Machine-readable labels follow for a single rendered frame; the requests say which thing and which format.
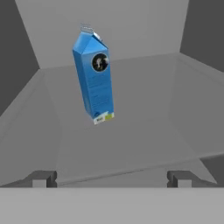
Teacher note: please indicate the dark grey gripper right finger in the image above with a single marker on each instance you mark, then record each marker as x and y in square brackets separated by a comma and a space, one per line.
[183, 178]

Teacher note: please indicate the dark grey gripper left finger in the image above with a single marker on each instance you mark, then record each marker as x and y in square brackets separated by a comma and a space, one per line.
[40, 178]

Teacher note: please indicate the grey fridge shelf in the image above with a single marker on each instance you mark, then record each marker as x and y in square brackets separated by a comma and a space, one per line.
[131, 122]

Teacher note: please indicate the blue milk carton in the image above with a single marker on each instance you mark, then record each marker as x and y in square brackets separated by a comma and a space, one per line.
[93, 78]

